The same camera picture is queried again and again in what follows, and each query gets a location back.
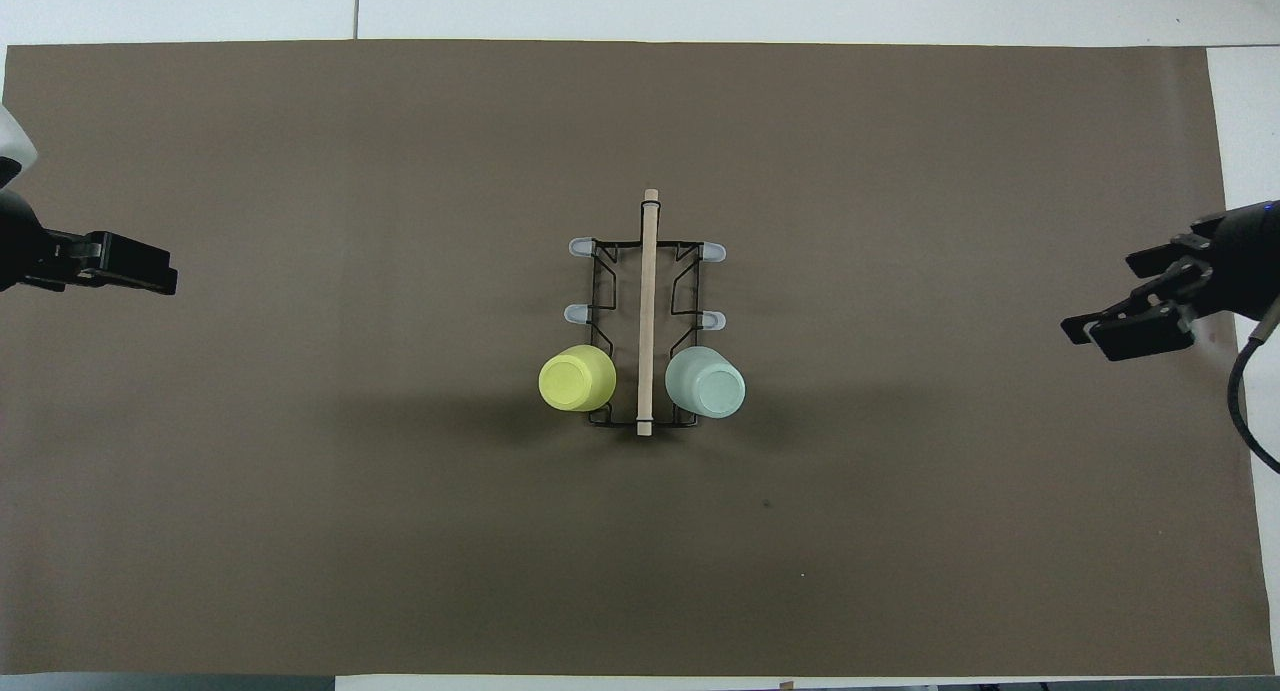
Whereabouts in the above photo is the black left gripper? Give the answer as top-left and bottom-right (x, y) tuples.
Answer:
(0, 187), (180, 298)

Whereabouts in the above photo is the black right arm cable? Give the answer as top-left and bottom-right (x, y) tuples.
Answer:
(1227, 299), (1280, 475)

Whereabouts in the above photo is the pale green plastic cup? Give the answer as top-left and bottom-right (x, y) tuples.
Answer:
(663, 345), (748, 420)

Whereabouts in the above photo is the black wire cup rack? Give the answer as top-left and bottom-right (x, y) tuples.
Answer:
(565, 187), (728, 439)

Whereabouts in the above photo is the brown table mat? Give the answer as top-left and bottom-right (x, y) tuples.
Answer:
(0, 39), (1277, 678)

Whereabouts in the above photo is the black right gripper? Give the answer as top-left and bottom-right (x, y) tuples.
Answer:
(1060, 200), (1280, 363)

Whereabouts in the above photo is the yellow plastic cup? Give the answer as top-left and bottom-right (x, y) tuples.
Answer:
(537, 343), (619, 414)

